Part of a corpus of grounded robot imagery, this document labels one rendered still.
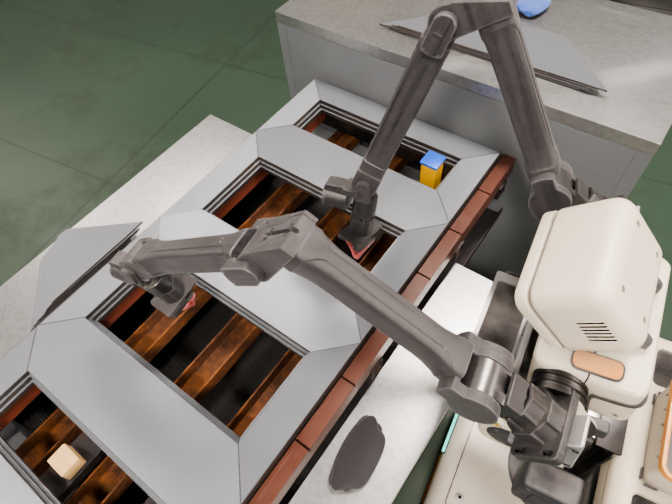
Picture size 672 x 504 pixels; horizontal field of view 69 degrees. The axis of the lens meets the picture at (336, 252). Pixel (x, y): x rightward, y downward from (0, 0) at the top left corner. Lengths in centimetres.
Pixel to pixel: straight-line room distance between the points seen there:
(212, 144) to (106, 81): 206
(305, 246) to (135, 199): 123
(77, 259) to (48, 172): 172
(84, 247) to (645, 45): 183
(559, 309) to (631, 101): 95
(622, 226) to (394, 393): 77
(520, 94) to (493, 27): 12
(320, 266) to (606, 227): 42
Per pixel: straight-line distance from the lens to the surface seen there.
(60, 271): 170
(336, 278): 67
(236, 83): 349
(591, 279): 76
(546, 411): 82
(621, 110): 159
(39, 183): 335
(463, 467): 175
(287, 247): 65
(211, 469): 120
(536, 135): 96
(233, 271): 73
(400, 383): 138
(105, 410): 133
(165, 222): 157
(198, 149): 191
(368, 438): 131
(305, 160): 161
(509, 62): 90
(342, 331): 125
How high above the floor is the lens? 198
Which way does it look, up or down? 55 degrees down
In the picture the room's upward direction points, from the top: 7 degrees counter-clockwise
